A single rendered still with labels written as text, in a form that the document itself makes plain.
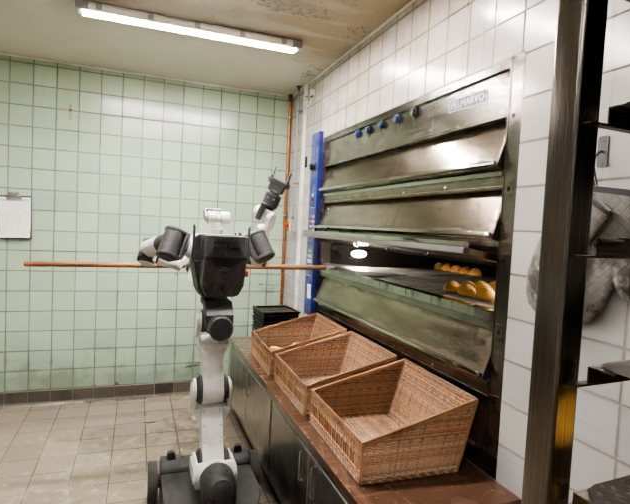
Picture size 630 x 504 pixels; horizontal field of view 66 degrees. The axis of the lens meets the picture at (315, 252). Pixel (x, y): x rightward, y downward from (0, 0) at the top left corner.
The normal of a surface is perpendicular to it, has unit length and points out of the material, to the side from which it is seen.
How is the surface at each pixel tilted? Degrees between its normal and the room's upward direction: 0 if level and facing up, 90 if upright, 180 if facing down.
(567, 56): 90
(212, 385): 68
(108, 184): 90
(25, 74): 90
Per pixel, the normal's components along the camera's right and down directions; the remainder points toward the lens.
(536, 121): -0.94, -0.03
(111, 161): 0.35, 0.07
